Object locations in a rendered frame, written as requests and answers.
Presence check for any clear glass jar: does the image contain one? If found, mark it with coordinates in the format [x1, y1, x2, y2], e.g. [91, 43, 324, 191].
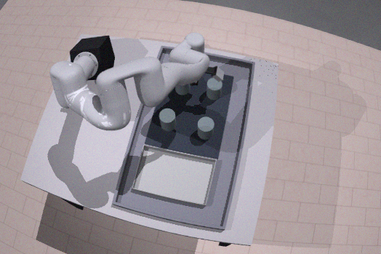
[206, 78, 222, 100]
[175, 84, 190, 95]
[159, 108, 176, 131]
[198, 116, 214, 140]

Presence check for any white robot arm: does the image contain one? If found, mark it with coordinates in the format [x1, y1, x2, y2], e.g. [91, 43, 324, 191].
[49, 33, 224, 131]

